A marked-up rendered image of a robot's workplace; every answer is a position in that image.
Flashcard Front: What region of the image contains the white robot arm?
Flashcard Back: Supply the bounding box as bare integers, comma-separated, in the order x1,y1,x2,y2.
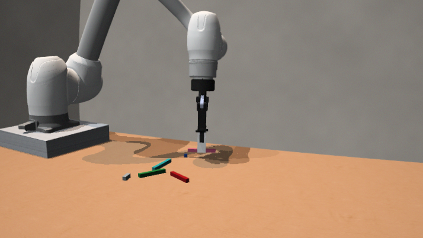
18,0,227,133

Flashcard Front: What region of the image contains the red rod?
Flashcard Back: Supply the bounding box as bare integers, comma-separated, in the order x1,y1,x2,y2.
170,171,189,183

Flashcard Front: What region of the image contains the turquoise rod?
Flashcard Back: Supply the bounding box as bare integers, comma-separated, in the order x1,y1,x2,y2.
152,159,171,170

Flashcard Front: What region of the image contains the green rod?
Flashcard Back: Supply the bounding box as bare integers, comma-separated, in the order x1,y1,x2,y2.
138,168,166,178

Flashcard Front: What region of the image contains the grey rod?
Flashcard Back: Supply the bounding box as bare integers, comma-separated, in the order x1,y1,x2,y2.
122,173,131,181

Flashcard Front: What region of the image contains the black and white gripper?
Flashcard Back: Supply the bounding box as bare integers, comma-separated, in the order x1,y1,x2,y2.
191,79,215,153

